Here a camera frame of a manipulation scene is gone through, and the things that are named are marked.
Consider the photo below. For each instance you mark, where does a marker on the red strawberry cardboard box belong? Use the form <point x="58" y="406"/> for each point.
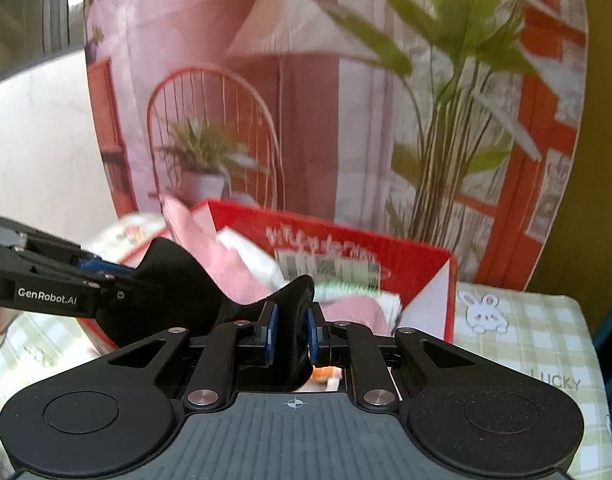
<point x="414" y="284"/>

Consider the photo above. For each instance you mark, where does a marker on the pink knotted cloth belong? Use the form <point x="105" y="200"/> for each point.
<point x="227" y="269"/>

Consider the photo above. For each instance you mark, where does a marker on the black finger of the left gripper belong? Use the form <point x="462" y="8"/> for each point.
<point x="105" y="294"/>

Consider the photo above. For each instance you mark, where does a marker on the printed room backdrop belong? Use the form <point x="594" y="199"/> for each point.
<point x="449" y="122"/>

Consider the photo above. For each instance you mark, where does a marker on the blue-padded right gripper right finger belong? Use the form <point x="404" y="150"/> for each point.
<point x="353" y="348"/>

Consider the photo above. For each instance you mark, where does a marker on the white green tied cloth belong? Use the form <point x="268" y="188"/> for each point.
<point x="267" y="270"/>

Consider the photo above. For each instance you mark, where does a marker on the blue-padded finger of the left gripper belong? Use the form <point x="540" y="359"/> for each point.
<point x="98" y="265"/>

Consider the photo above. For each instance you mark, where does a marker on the black eye mask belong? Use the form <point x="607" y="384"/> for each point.
<point x="176" y="290"/>

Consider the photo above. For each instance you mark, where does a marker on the orange floral cloth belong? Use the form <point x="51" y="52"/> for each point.
<point x="324" y="379"/>

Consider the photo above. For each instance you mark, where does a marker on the white barcode label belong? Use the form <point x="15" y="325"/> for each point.
<point x="325" y="269"/>

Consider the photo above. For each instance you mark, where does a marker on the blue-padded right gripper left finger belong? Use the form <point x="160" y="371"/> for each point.
<point x="229" y="348"/>

